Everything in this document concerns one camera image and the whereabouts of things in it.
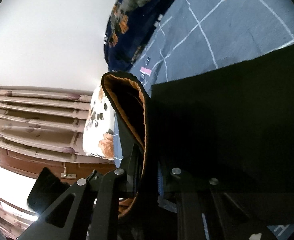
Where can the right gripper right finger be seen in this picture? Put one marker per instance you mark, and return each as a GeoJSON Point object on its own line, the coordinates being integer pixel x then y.
{"type": "Point", "coordinates": [160, 183]}

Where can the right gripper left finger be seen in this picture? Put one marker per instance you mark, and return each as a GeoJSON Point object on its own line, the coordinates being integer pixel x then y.
{"type": "Point", "coordinates": [132, 165]}

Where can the black pants orange lining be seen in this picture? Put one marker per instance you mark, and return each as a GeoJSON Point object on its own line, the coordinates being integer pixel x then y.
{"type": "Point", "coordinates": [224, 141]}

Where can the white floral pillow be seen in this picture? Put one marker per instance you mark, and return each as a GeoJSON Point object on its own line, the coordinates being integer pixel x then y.
{"type": "Point", "coordinates": [99, 127]}

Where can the beige patterned curtain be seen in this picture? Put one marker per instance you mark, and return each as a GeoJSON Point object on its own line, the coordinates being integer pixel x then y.
{"type": "Point", "coordinates": [47, 124]}

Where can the blue grid bed sheet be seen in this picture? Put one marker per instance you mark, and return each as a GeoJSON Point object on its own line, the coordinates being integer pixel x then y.
{"type": "Point", "coordinates": [199, 36]}

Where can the navy dog print blanket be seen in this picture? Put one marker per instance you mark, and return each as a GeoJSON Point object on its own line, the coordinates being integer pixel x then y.
{"type": "Point", "coordinates": [130, 26]}

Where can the brown wooden bed frame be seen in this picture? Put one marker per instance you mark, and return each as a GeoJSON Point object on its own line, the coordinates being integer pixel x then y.
{"type": "Point", "coordinates": [31, 167]}

